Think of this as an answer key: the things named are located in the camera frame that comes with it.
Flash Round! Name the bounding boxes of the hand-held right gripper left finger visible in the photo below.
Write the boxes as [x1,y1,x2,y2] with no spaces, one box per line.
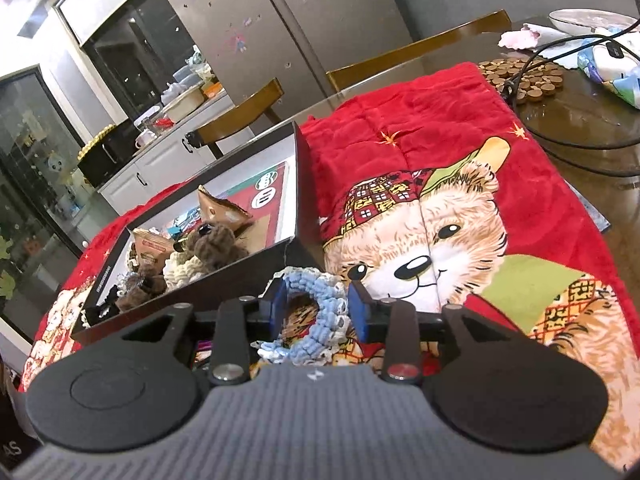
[120,280,288,386]

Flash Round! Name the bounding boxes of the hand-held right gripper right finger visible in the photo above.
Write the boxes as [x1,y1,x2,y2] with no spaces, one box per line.
[347,280,538,386]

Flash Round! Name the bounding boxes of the blue crocheted scrunchie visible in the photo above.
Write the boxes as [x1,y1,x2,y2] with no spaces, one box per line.
[250,266,351,367]

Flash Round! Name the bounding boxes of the black shallow box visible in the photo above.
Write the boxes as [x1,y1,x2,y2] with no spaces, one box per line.
[70,121,326,346]

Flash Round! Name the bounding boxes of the brown plush scrunchie dark bow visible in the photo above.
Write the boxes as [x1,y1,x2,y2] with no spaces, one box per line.
[182,222,249,270]

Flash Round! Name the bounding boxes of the brown triangular paper packet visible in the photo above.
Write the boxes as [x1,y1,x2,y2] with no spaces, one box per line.
[196,185,254,233]

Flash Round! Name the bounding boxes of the brown plush bear hair tie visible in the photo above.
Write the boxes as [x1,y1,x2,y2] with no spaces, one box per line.
[116,265,168,312]

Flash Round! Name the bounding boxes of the brown snack packet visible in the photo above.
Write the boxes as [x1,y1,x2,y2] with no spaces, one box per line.
[131,229,176,265]

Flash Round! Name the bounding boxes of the black scrunchie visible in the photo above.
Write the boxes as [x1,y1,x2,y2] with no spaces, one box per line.
[82,285,122,328]

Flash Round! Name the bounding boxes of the white kitchen cabinets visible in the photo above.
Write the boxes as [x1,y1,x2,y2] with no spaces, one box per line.
[97,92,236,216]

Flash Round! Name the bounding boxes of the wooden chair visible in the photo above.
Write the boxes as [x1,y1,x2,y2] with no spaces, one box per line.
[326,9,513,93]
[184,77,286,158]

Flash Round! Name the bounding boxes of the red printed bear blanket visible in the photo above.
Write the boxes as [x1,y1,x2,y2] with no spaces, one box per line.
[17,62,640,471]

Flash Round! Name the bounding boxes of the black microwave oven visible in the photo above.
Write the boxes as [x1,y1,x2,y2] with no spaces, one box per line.
[77,119,138,188]

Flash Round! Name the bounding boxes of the beige plastic basin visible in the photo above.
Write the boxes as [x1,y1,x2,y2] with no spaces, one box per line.
[162,84,206,123]

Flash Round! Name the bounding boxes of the stack of clear tubs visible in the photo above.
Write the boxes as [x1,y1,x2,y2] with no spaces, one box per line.
[170,67,201,96]

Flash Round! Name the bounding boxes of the gold chocolates tray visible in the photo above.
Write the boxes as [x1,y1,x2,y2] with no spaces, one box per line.
[77,122,117,159]

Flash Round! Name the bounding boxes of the printed plastic bag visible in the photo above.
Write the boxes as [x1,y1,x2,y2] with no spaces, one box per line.
[187,45,216,83]

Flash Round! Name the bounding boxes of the silver double door refrigerator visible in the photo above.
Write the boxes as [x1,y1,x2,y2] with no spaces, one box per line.
[142,0,416,136]

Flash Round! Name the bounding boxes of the dark kitchen window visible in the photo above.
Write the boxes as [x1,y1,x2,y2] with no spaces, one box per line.
[82,0,196,126]

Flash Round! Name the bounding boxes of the wooden bead trivet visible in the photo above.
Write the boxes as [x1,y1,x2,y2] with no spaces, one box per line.
[477,57,566,106]

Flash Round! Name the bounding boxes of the pink crumpled tissue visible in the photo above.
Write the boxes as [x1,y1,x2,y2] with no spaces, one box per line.
[500,27,541,50]

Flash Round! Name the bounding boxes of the printed tissue packet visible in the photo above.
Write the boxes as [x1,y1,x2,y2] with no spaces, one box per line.
[577,42,640,108]

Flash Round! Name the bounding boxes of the white plate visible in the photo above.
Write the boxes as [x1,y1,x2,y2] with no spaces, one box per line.
[548,8,640,31]

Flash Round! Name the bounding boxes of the black cable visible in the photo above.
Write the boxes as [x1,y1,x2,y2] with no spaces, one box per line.
[500,15,640,178]

